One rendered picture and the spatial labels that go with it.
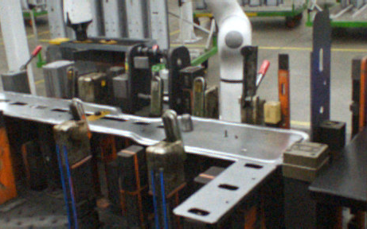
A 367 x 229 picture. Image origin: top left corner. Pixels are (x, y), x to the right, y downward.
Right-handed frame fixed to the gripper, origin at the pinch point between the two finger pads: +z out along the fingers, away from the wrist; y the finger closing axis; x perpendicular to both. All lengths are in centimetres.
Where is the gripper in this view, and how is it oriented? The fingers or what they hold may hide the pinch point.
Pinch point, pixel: (81, 35)
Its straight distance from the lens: 212.6
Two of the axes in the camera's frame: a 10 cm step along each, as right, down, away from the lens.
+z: 0.8, 9.5, 3.1
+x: 7.5, 1.5, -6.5
